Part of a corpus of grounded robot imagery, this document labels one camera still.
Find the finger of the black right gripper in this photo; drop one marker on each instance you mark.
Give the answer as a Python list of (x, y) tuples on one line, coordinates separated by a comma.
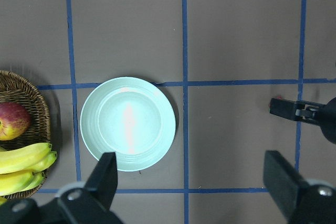
[(285, 109)]

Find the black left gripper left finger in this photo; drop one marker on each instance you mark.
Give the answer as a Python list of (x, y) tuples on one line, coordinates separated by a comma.
[(90, 201)]

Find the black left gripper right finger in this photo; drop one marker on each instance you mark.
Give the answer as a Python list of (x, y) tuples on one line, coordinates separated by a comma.
[(300, 200)]

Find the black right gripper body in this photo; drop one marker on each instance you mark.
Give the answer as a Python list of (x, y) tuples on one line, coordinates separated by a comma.
[(321, 115)]

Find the light green plate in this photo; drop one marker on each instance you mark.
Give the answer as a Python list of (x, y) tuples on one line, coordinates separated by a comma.
[(130, 117)]

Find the yellow banana bunch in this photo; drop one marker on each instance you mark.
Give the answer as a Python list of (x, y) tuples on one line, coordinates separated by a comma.
[(23, 169)]

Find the red yellow apple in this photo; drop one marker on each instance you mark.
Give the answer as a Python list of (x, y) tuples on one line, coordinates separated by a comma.
[(15, 120)]

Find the brown wicker basket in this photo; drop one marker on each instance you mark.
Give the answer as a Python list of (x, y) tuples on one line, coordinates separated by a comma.
[(17, 89)]

